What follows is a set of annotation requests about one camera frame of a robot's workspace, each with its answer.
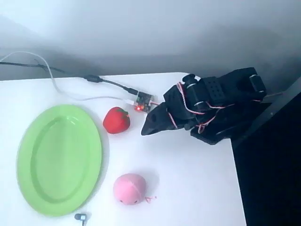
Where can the pink plush peach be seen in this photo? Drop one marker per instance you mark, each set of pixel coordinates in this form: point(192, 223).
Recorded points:
point(128, 188)

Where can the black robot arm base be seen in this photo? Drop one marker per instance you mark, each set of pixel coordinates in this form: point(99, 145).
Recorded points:
point(211, 137)

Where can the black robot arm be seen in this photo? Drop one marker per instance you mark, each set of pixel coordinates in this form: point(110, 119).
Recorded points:
point(235, 84)

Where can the green oval plate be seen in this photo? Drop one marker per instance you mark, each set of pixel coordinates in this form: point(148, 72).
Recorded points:
point(58, 164)

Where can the thin red board lead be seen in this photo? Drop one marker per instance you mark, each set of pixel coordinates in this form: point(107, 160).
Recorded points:
point(156, 102)

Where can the small controller circuit board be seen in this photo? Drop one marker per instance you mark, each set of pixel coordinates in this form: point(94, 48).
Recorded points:
point(144, 100)

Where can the red strawberry toy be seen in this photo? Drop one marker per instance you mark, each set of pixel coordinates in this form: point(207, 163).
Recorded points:
point(115, 122)

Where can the pink thread piece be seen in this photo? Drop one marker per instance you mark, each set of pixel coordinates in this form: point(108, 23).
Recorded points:
point(149, 199)

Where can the black silver earphone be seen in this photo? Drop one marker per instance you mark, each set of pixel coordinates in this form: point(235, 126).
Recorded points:
point(81, 217)

